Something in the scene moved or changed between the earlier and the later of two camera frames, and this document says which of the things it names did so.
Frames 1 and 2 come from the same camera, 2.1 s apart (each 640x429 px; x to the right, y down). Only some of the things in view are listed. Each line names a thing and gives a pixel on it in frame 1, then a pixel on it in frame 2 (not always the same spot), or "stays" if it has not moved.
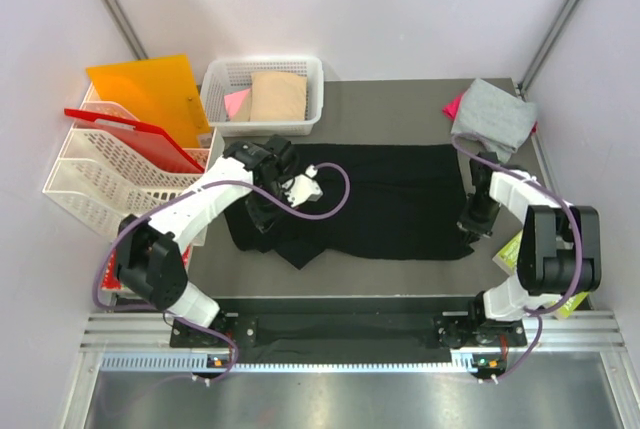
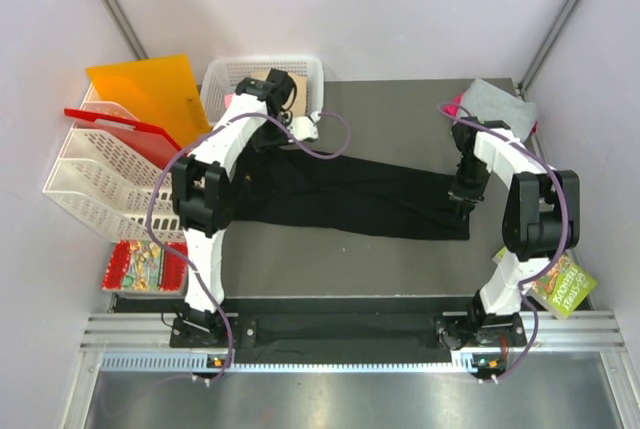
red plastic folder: x=150 y=141 stays
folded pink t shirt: x=451 y=108 stays
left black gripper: x=261 y=220 to x=261 y=144
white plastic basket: x=262 y=96 stays
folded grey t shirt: x=493 y=121 stays
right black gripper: x=469 y=225 to x=470 y=197
